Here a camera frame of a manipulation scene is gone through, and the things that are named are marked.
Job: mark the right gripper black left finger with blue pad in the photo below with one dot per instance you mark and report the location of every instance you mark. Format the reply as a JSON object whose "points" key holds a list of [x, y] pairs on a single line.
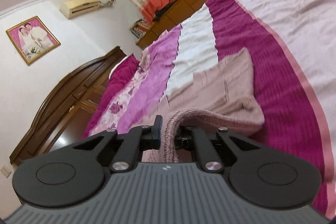
{"points": [[74, 173]]}

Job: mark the stack of books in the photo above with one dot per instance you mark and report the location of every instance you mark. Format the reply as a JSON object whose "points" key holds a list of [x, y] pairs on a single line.
{"points": [[140, 28]]}

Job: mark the pink knitted sweater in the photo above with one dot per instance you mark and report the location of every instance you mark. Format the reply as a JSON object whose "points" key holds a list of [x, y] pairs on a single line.
{"points": [[221, 96]]}

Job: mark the magenta pillow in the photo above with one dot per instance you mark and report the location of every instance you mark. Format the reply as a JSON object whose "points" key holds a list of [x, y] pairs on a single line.
{"points": [[113, 101]]}

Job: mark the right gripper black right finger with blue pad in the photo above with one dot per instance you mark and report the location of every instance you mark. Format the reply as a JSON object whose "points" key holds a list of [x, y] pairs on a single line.
{"points": [[261, 175]]}

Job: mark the black cloth on cabinet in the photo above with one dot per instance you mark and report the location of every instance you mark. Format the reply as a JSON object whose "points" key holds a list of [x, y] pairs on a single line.
{"points": [[164, 11]]}

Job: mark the framed wedding photo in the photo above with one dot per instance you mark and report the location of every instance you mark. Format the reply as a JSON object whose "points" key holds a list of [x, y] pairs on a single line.
{"points": [[32, 39]]}

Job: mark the white wall switch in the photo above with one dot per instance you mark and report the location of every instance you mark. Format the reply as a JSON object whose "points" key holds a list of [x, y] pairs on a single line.
{"points": [[5, 171]]}

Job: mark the wall air conditioner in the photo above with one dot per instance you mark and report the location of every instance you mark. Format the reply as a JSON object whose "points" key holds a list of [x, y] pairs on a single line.
{"points": [[74, 8]]}

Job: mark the dark wooden headboard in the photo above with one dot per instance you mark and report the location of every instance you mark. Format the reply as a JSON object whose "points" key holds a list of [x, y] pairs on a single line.
{"points": [[66, 111]]}

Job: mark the striped magenta white bedspread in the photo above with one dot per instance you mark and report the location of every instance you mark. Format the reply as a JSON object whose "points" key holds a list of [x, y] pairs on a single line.
{"points": [[292, 46]]}

